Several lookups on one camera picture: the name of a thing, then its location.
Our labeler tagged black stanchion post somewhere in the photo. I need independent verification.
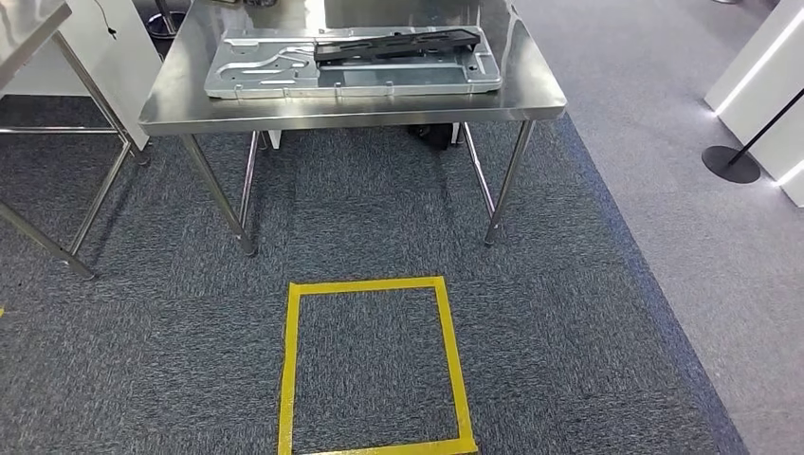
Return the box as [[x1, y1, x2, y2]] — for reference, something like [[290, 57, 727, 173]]
[[701, 86, 804, 186]]

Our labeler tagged black plastic plate bracket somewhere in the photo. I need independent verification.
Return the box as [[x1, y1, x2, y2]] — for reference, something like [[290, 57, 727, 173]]
[[312, 27, 483, 64]]

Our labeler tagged stainless steel workbench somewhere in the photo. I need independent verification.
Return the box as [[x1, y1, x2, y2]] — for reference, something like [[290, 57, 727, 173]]
[[137, 0, 569, 258]]

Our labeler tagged black cable on cabinet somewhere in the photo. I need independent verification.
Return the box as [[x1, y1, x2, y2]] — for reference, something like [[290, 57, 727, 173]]
[[93, 0, 119, 41]]

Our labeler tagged black object under workbench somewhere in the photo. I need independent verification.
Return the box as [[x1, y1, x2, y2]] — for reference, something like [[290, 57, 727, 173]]
[[406, 122, 455, 153]]

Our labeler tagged black round base stand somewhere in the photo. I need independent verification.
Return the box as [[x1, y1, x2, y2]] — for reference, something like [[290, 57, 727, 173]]
[[146, 0, 188, 40]]

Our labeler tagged embossed metal plate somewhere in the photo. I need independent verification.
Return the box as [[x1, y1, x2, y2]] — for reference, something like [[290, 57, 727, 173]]
[[203, 25, 504, 101]]

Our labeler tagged stainless steel table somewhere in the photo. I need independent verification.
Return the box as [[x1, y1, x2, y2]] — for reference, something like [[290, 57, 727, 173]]
[[0, 0, 153, 282]]

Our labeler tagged white lit platform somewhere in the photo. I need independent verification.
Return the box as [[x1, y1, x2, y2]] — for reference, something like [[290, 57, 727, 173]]
[[703, 0, 804, 209]]

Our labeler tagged white cabinet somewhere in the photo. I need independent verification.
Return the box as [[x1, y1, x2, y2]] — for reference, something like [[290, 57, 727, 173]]
[[0, 0, 164, 151]]

